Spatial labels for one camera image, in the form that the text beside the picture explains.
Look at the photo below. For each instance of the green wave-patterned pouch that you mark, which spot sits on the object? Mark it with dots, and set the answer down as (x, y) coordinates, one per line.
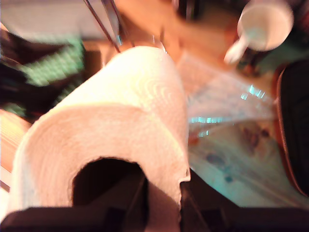
(60, 65)

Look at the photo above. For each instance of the white paper towel roll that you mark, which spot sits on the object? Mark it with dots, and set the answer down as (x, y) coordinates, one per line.
(108, 96)

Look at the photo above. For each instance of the black case with pale trim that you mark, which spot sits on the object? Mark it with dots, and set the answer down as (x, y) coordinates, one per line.
(297, 120)

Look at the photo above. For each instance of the clear plastic sleeve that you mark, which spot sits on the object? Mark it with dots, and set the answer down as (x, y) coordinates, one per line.
(217, 96)

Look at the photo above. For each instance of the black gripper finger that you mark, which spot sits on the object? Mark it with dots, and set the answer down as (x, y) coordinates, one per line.
(202, 195)
(130, 193)

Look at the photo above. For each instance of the metallic paper towel stand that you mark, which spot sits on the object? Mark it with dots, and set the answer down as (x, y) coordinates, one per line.
(111, 17)

